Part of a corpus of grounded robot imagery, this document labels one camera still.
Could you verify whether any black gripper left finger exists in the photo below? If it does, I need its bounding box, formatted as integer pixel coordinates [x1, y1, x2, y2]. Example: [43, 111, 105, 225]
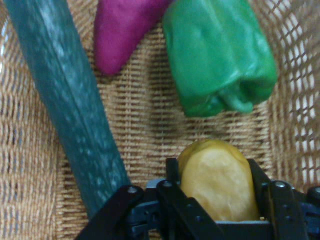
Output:
[74, 157, 221, 240]

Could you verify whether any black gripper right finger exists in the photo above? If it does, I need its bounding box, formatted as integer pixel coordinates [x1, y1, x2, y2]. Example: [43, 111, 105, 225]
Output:
[247, 158, 320, 240]

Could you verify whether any yellow potato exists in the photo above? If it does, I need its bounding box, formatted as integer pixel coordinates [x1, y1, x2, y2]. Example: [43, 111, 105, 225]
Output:
[177, 138, 261, 223]

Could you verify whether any woven wicker basket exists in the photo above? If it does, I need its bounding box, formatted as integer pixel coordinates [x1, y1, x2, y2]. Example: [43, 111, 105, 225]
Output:
[0, 0, 320, 240]

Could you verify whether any dark green cucumber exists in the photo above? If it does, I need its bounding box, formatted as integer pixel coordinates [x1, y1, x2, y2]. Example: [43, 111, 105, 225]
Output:
[3, 0, 132, 218]

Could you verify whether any green bell pepper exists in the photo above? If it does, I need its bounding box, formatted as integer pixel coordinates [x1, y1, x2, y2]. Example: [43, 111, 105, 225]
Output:
[162, 0, 278, 118]

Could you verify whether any magenta eggplant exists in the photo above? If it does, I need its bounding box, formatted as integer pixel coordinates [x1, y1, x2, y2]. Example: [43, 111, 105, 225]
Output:
[93, 0, 173, 76]

